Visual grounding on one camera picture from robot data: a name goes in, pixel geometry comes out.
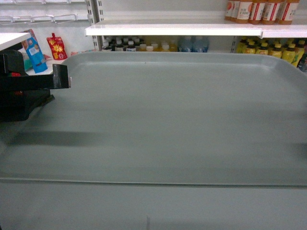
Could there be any red snack pouch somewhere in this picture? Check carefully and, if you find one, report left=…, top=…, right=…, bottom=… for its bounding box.
left=46, top=33, right=68, bottom=60

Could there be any white shelf board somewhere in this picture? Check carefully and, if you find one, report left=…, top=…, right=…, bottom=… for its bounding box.
left=85, top=23, right=263, bottom=37
left=260, top=24, right=307, bottom=38

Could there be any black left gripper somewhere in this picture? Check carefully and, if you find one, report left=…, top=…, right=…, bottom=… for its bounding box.
left=0, top=90, right=55, bottom=122

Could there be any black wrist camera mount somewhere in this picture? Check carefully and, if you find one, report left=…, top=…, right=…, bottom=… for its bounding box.
left=0, top=50, right=71, bottom=92

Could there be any grey plastic tray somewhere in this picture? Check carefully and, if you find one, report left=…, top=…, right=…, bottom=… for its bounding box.
left=0, top=52, right=307, bottom=187

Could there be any white right shelf board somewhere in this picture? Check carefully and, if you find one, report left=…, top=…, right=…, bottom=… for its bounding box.
left=260, top=24, right=307, bottom=38

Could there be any white perforated shelf upright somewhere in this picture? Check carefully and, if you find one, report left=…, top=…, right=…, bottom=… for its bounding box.
left=85, top=0, right=102, bottom=51

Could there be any blue snack bag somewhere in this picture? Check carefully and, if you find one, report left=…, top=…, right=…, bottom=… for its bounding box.
left=22, top=29, right=47, bottom=73

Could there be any white checkout counter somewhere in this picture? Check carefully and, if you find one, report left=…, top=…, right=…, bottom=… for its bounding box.
left=0, top=33, right=31, bottom=50

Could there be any orange juice bottles top shelf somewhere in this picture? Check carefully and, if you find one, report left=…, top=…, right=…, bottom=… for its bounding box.
left=224, top=0, right=300, bottom=25

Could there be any white upper shelf board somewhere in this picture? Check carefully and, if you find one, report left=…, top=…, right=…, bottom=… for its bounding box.
left=85, top=23, right=263, bottom=37

